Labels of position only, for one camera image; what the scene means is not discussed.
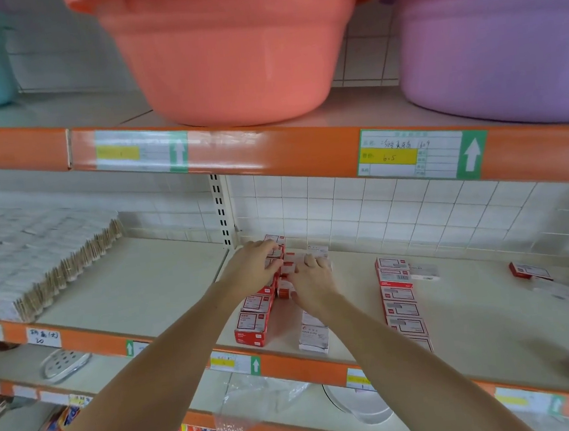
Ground person's left hand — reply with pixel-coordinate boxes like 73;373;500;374
212;238;289;305

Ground person's right hand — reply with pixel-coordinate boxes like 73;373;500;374
286;252;346;321

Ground white shelf with orange edges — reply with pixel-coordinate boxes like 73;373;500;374
0;44;569;431

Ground pile of red white boxes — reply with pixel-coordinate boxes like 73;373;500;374
508;256;569;398

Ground person's right forearm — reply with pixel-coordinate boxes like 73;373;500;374
317;284;533;431

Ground person's left forearm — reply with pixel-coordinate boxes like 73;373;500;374
14;284;260;431

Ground white perforated shelf upright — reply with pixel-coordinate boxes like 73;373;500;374
207;172;240;251

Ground clear plastic bag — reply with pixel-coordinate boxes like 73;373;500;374
219;366;314;428

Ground large label with green arrow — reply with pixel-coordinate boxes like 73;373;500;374
93;124;193;182
353;118;494;190

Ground white handwritten label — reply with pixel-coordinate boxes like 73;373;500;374
25;324;65;352

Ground orange plastic basin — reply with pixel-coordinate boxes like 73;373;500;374
62;0;394;142

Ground row of beige bundles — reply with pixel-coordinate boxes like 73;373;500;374
0;195;132;327

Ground purple plastic basin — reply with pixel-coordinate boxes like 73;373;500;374
381;0;569;141

